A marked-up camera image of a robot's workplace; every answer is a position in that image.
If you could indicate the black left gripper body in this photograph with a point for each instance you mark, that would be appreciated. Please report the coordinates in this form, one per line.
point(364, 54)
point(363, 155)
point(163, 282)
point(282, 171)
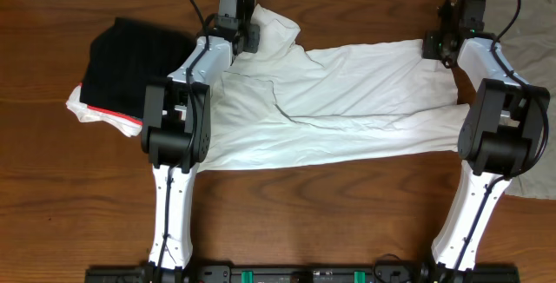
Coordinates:
point(251, 37)

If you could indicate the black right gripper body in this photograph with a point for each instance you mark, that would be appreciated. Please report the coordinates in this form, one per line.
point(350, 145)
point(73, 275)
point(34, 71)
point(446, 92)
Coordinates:
point(433, 45)

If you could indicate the white printed t-shirt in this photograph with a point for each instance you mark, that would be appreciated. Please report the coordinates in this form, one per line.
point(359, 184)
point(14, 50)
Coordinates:
point(285, 106)

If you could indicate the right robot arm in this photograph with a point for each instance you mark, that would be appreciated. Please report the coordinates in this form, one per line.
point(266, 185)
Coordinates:
point(503, 135)

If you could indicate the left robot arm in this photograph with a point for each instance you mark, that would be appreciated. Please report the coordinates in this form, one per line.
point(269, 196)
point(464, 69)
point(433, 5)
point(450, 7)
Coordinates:
point(176, 126)

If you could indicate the olive grey garment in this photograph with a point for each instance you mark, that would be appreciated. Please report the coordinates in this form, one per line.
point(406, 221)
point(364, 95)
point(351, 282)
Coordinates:
point(529, 46)

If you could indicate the black folded garment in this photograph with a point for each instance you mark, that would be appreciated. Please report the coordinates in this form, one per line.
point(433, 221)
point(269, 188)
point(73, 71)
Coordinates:
point(125, 57)

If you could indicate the white folded garment red trim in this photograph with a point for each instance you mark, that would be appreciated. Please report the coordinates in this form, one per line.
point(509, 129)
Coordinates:
point(129, 126)

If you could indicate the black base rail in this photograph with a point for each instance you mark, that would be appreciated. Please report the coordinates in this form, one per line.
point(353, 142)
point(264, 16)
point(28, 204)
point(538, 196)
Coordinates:
point(384, 272)

